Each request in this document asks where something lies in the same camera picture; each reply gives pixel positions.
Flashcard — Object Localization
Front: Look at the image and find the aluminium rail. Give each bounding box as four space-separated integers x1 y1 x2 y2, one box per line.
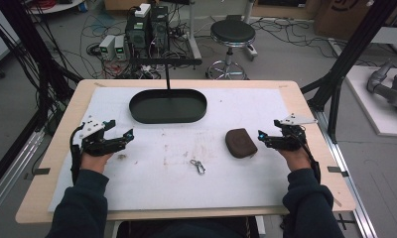
0 128 46 222
313 108 380 238

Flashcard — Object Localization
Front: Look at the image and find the cardboard box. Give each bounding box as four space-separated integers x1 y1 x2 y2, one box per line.
313 0 383 42

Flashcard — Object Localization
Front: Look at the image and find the grey tape strip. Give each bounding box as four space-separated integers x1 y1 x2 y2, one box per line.
23 167 52 181
327 166 350 179

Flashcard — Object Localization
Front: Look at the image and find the grey power supply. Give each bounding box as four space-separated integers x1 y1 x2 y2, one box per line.
114 35 128 61
98 34 117 61

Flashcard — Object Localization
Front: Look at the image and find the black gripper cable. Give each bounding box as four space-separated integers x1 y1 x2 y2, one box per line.
296 132 322 184
68 124 85 185

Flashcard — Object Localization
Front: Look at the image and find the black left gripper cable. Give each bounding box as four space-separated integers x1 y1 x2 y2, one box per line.
68 124 85 185

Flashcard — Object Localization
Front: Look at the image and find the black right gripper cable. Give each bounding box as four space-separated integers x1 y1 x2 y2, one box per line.
296 132 322 184

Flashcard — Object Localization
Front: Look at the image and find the black round stool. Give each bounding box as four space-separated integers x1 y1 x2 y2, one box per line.
205 19 258 81

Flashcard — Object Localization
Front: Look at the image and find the white table mat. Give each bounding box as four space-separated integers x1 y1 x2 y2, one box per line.
47 86 291 213

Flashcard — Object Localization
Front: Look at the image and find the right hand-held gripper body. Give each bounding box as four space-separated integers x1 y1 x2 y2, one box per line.
269 113 319 153

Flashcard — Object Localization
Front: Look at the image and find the metal carabiner clip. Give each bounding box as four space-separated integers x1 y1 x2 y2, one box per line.
190 159 207 176

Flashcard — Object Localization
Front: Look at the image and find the person's right hand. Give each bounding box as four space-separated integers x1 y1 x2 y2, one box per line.
278 146 313 174

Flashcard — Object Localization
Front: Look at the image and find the white platform board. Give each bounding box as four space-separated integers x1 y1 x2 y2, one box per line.
344 64 397 138

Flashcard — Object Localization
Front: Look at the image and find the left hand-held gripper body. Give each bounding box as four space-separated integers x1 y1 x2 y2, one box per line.
78 115 126 158

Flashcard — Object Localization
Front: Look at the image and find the person's left hand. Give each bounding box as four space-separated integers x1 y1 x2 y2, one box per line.
79 149 114 175

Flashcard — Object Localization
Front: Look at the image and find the black computer tower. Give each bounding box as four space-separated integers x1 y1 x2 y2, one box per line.
124 4 171 60

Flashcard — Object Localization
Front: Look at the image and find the white box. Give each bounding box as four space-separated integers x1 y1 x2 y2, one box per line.
134 3 152 19

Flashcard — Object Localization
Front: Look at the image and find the brown pouch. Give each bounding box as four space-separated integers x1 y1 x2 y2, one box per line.
224 127 259 160

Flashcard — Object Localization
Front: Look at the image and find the black frame post with cables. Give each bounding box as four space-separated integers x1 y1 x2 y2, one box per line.
0 0 83 133

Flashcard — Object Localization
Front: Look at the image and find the black oval tray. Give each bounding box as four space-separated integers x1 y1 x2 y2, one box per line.
128 88 208 125

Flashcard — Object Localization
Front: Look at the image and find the black T-shaped stand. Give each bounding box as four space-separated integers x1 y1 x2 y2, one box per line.
130 57 203 91

